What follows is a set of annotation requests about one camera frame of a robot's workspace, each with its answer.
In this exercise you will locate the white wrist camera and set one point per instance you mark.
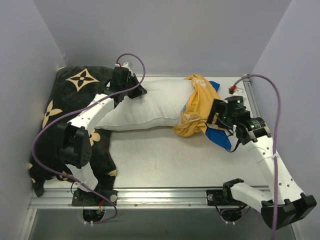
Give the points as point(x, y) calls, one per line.
point(236, 91)
point(127, 65)

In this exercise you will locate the black patterned plush pillow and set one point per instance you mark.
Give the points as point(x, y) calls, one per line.
point(74, 88)

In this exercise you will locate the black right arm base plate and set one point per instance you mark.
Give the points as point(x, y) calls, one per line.
point(215, 197)

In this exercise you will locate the aluminium frame rail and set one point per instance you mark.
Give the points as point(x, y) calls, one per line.
point(129, 198)
point(254, 107)

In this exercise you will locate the white pillow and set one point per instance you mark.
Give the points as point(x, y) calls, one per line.
point(159, 107)

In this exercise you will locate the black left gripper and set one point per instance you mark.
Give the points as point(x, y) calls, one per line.
point(136, 89)

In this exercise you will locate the blue and orange pillowcase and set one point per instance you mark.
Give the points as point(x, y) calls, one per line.
point(196, 111)

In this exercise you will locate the aluminium right frame rail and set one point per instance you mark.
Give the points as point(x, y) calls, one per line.
point(254, 107)

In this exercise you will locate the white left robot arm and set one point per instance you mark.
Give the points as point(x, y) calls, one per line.
point(73, 137)

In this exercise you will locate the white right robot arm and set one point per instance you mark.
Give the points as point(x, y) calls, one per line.
point(286, 203)

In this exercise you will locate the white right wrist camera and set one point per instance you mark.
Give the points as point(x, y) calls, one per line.
point(236, 91)

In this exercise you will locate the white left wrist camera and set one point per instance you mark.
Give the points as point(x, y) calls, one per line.
point(127, 65)

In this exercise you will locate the aluminium front frame rail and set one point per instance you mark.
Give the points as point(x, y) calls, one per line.
point(129, 198)

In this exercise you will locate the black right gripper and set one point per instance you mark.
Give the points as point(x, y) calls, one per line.
point(215, 113)

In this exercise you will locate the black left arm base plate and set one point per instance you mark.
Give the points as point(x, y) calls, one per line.
point(88, 199)

